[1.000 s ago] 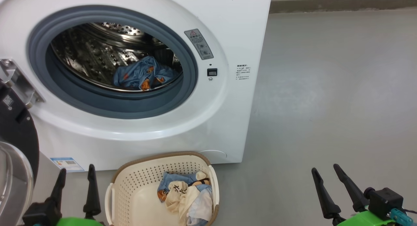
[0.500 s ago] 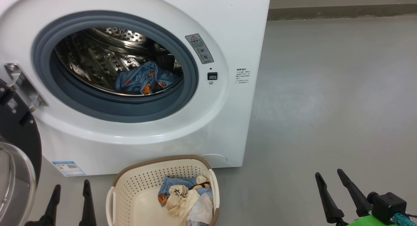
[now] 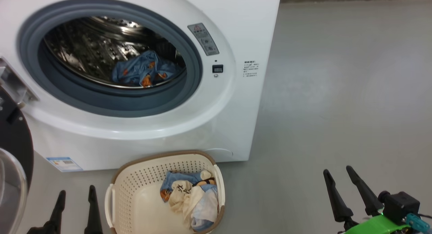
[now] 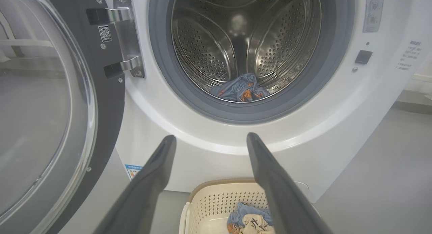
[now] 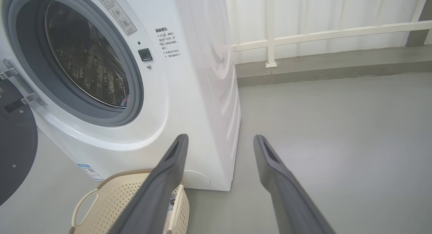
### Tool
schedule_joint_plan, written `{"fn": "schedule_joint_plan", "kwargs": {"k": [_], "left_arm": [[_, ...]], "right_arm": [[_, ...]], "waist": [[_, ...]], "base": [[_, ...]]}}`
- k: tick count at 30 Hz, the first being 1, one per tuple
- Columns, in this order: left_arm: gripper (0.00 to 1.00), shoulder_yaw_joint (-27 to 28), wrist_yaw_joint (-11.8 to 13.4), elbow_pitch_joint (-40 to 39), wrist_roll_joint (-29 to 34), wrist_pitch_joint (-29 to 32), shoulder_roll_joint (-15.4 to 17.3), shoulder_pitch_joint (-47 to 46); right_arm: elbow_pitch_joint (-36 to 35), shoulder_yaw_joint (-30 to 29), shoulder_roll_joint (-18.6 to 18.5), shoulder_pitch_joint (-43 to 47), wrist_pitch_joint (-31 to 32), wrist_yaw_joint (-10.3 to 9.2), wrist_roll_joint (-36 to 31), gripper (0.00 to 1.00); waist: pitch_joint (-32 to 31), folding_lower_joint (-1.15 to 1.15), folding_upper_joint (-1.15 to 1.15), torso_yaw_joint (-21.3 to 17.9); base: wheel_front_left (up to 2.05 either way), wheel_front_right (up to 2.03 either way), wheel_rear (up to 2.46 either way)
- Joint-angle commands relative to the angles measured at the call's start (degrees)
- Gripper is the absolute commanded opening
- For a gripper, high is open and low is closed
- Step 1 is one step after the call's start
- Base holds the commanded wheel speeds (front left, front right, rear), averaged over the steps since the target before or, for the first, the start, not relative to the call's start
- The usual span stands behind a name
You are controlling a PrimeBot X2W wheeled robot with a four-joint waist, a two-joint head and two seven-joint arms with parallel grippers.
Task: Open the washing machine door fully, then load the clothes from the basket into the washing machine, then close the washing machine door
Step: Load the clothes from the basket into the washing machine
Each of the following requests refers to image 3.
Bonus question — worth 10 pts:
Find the teal cable connector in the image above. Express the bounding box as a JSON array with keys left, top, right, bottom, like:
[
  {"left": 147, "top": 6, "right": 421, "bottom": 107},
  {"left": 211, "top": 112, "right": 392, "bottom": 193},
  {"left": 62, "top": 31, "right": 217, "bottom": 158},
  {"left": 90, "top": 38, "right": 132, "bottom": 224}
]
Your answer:
[{"left": 405, "top": 213, "right": 431, "bottom": 233}]

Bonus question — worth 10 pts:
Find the pile of clothes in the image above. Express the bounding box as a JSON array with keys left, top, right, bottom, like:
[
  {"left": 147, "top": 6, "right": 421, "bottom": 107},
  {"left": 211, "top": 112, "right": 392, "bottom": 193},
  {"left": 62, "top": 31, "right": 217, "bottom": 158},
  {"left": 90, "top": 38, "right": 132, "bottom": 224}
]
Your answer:
[{"left": 160, "top": 170, "right": 219, "bottom": 232}]

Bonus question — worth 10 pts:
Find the metal door hinge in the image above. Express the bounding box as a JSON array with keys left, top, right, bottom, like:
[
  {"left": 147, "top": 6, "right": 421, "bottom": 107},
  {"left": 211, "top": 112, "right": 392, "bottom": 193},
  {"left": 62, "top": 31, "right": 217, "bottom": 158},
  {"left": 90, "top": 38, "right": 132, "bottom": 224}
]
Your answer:
[{"left": 0, "top": 57, "right": 39, "bottom": 108}]

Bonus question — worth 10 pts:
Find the grey warning sticker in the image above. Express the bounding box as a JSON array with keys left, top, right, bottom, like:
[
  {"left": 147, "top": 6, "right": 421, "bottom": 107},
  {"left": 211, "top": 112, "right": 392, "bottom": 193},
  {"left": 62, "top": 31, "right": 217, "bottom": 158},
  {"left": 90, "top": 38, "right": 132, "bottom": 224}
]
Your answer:
[{"left": 188, "top": 23, "right": 220, "bottom": 56}]

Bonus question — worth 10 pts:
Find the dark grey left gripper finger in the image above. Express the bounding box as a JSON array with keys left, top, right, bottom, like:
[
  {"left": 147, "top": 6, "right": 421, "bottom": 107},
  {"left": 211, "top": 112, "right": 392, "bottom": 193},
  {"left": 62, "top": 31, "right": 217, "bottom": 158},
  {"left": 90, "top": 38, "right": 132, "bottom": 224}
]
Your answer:
[
  {"left": 27, "top": 190, "right": 66, "bottom": 234},
  {"left": 84, "top": 185, "right": 103, "bottom": 234}
]

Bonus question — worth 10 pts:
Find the white front-load washing machine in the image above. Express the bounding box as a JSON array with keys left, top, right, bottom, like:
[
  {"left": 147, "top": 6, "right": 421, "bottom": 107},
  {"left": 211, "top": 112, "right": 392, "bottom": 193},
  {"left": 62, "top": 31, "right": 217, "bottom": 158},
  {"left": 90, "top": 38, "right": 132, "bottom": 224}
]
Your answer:
[{"left": 0, "top": 0, "right": 282, "bottom": 172}]

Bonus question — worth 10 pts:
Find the blue cartoon print garment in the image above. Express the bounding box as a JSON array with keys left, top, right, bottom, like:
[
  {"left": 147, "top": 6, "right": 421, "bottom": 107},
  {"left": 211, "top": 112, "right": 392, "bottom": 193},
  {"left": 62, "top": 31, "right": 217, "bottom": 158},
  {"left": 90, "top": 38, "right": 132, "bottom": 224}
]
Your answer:
[{"left": 111, "top": 51, "right": 183, "bottom": 88}]

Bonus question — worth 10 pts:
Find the blue energy label sticker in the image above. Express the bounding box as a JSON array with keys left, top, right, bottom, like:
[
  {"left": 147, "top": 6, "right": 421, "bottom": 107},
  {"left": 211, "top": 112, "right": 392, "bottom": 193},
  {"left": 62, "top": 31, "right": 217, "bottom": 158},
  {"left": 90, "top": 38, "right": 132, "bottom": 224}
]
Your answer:
[{"left": 46, "top": 156, "right": 83, "bottom": 173}]

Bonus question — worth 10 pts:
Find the grey rubber door gasket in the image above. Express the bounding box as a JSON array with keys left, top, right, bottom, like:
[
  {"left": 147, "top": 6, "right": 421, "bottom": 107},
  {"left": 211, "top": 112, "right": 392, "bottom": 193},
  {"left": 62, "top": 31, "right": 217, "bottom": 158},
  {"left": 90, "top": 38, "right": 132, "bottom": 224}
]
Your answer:
[{"left": 19, "top": 0, "right": 203, "bottom": 118}]

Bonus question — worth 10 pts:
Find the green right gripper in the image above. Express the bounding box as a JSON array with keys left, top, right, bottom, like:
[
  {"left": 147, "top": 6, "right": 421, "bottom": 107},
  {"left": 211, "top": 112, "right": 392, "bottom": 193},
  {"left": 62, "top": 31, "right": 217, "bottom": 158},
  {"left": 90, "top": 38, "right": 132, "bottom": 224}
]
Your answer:
[{"left": 323, "top": 165, "right": 411, "bottom": 234}]

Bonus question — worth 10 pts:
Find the cream perforated laundry basket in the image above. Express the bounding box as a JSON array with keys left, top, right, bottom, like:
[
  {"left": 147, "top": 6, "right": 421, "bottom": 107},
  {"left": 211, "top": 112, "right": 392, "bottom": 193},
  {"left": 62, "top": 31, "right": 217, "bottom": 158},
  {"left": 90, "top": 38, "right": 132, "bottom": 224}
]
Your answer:
[{"left": 105, "top": 150, "right": 226, "bottom": 234}]

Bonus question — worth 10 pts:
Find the dark round washer door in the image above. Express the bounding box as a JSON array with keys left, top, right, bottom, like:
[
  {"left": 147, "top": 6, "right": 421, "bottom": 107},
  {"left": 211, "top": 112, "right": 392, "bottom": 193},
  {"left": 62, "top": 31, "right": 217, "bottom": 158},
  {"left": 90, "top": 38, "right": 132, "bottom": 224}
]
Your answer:
[{"left": 0, "top": 85, "right": 34, "bottom": 234}]

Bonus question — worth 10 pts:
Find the stainless steel washing machine drum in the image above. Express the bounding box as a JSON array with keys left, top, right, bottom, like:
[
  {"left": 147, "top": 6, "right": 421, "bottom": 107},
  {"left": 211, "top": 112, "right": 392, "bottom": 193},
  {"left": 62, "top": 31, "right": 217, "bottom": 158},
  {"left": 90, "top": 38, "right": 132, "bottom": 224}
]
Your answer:
[{"left": 44, "top": 16, "right": 187, "bottom": 89}]

